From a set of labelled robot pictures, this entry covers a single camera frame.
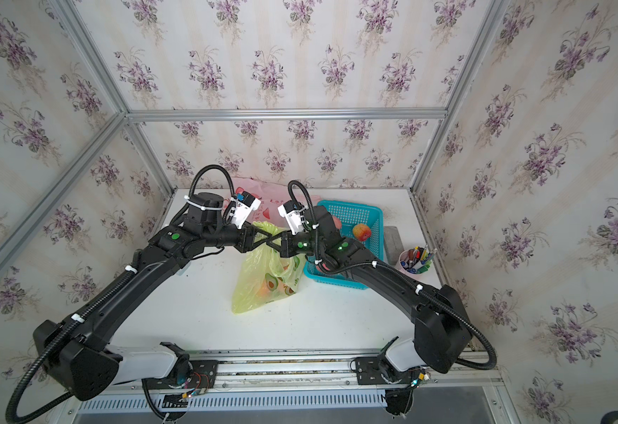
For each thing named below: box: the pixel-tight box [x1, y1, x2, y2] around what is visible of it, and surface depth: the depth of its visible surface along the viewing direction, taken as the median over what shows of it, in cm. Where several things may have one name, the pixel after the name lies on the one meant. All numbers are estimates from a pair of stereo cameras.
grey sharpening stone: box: [383, 226, 405, 266], surface depth 103 cm
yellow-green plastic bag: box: [232, 221, 307, 315], surface depth 77 cm
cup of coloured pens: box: [399, 243, 438, 279], surface depth 87 cm
